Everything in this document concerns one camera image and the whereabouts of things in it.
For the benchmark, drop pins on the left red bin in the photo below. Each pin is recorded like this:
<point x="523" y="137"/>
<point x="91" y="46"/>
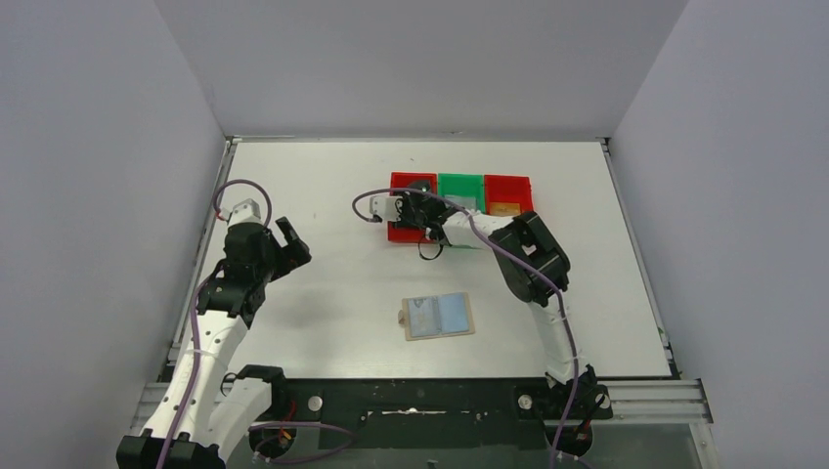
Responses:
<point x="398" y="231"/>

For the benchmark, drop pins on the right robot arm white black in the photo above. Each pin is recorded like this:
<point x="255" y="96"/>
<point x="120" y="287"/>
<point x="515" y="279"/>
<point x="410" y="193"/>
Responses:
<point x="535" y="270"/>

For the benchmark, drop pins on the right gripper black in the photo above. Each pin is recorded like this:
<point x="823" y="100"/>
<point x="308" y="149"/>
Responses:
<point x="402" y="207"/>

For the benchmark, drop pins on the red bin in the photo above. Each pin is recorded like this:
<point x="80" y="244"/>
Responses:
<point x="508" y="188"/>
<point x="398" y="231"/>

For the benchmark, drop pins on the silver VIP credit card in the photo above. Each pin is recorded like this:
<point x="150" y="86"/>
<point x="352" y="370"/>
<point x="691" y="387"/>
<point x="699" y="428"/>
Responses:
<point x="424" y="317"/>

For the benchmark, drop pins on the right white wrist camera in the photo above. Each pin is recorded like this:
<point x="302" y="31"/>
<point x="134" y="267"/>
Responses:
<point x="382" y="207"/>

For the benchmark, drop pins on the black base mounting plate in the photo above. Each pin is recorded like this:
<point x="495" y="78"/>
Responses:
<point x="440" y="412"/>

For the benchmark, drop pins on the gold card in bin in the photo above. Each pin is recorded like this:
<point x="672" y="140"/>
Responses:
<point x="505" y="209"/>

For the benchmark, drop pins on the green bin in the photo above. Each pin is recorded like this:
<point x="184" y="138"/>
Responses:
<point x="461" y="191"/>

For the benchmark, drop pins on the silver card in bin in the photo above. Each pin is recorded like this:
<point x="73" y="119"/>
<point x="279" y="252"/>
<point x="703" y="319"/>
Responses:
<point x="469" y="203"/>

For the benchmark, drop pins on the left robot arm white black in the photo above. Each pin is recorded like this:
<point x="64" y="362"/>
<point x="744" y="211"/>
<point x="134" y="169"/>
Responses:
<point x="189" y="428"/>

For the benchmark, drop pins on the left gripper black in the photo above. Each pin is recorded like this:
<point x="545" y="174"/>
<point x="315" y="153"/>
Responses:
<point x="276" y="247"/>

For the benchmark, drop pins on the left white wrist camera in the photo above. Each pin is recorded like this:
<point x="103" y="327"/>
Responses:
<point x="247" y="211"/>

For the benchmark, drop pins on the right red bin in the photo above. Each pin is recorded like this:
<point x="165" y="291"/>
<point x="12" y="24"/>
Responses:
<point x="508" y="188"/>

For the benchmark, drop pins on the beige card holder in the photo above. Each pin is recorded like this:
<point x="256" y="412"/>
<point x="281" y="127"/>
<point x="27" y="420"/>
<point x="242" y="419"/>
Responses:
<point x="456" y="316"/>

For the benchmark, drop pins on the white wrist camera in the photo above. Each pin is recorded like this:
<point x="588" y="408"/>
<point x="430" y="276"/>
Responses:
<point x="247" y="211"/>
<point x="382" y="207"/>

